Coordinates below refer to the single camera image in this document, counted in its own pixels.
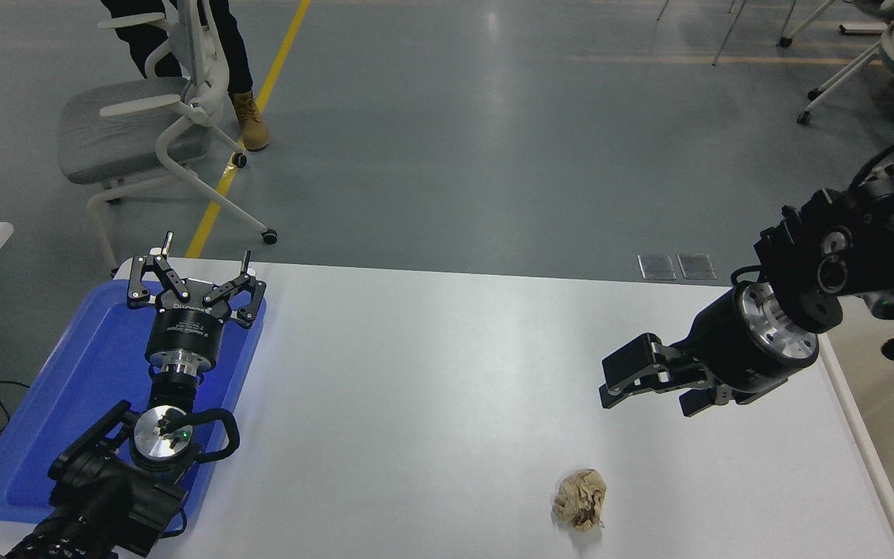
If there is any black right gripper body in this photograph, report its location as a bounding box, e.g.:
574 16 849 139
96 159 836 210
684 287 793 406

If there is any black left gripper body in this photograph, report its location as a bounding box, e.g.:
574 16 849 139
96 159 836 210
146 279 230 364

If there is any tan paper ball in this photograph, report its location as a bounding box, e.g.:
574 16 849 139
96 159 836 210
552 468 608 533

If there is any metal floor socket plate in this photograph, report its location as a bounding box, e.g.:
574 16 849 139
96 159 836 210
677 253 717 280
638 253 677 280

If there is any blue plastic tray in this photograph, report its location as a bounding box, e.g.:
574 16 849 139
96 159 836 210
0 279 268 536

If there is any white grey office chair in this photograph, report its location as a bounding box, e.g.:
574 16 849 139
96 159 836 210
57 0 279 273

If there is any person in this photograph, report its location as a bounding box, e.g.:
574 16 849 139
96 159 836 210
99 0 271 152

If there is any white chair leg with caster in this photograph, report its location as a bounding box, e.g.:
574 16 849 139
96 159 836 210
777 0 840 47

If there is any thin grey metal leg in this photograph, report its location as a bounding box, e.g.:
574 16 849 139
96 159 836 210
712 0 750 66

